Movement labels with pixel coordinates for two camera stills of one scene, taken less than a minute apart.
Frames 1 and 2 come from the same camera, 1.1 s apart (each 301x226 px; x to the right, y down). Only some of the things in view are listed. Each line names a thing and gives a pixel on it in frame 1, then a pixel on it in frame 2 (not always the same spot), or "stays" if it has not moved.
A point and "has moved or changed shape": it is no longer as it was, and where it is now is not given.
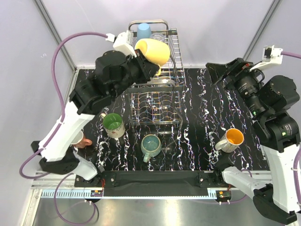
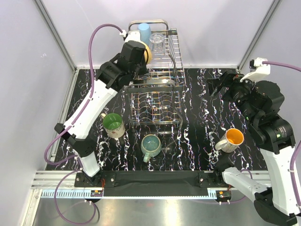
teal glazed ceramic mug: (150, 145) stays
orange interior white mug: (230, 140) stays
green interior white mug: (113, 125) stays
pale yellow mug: (156, 51) has moved or changed shape
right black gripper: (236, 68) → (229, 79)
